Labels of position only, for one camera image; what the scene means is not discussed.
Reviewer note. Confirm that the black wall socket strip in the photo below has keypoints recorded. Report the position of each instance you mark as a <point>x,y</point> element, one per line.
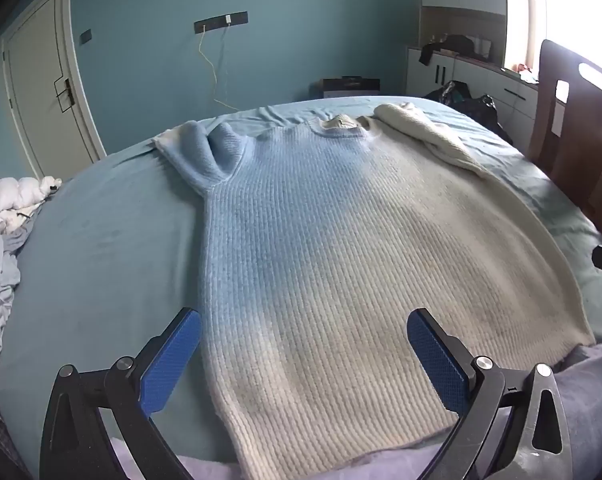
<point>216,23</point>

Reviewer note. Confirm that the white down jacket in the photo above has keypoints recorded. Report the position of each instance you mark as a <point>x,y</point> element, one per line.
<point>11,200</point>

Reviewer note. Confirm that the person's lavender clothing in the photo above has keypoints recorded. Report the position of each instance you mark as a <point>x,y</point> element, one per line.
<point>591,375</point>

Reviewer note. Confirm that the black bag pile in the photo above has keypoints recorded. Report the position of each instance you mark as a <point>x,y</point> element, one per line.
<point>483,107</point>

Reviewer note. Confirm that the cream room door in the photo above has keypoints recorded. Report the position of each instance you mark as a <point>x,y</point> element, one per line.
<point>41,85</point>

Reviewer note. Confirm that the dark clothes on cabinet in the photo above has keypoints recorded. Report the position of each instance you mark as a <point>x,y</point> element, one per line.
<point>456,45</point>

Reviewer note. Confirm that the white low drawer cabinet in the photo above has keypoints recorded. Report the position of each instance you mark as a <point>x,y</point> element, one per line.
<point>471,80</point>

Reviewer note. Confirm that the dark cardboard box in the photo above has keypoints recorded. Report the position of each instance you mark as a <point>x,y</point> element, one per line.
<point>351,87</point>

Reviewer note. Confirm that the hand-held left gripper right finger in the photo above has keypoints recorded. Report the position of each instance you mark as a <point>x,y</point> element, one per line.
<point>436,360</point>

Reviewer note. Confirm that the blue and cream knit sweater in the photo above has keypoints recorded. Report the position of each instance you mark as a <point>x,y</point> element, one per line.
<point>331,235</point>

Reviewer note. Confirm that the bright window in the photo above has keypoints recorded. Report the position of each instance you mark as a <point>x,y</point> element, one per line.
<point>556,5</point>

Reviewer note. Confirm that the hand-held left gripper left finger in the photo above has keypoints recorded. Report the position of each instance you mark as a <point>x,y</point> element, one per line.
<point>171,360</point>

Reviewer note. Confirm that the brown wooden chair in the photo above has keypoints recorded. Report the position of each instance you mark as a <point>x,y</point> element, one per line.
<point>581,135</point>

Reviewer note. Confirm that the bed with teal sheet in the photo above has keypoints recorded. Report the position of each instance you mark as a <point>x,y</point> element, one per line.
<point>106,260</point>

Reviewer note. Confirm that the dark wall switch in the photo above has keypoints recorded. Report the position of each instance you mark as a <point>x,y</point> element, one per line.
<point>85,35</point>

